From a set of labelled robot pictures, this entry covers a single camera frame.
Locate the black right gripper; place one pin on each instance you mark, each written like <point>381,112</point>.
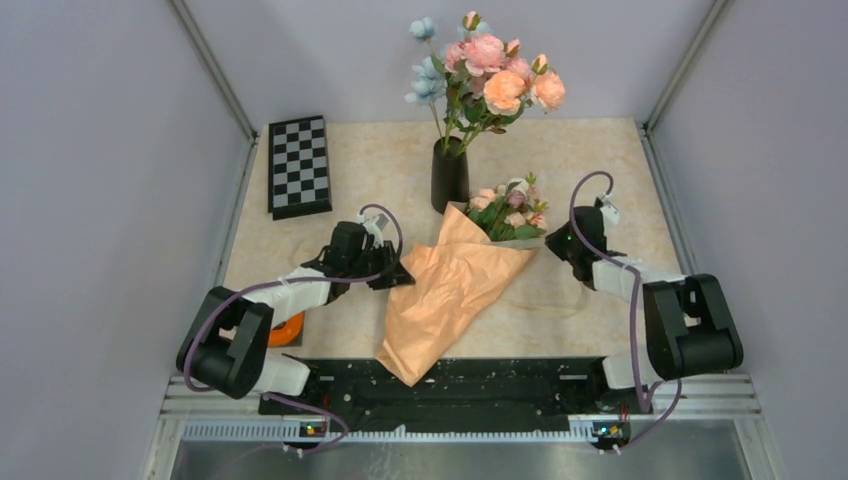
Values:
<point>554,241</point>

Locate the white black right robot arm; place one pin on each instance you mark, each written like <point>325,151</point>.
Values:
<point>688,327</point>

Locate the aluminium frame rail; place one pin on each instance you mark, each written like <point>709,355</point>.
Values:
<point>691,55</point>
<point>214,71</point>
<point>700,399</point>

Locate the black cylindrical vase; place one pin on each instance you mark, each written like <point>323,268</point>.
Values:
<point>449,175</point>

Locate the black grey chessboard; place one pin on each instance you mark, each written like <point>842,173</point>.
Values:
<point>298,168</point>

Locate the pink orange blue flowers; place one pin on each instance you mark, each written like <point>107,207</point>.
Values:
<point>479,83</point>

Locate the aluminium front frame rail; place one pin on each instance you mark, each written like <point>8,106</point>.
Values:
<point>700,399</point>

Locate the orange paper bouquet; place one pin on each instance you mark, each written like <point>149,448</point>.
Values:
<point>482,245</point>

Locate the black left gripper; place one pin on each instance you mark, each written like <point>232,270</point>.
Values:
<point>394,276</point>

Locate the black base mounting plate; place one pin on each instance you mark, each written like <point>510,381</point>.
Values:
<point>469,395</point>

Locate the aluminium frame rail left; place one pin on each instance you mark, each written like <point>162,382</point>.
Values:
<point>214,71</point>

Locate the orange curved toy track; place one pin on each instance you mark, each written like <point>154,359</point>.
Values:
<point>287,333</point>

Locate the aluminium frame rail right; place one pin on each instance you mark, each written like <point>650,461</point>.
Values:
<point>691,55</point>

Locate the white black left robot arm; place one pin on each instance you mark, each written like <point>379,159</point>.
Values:
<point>226,347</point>

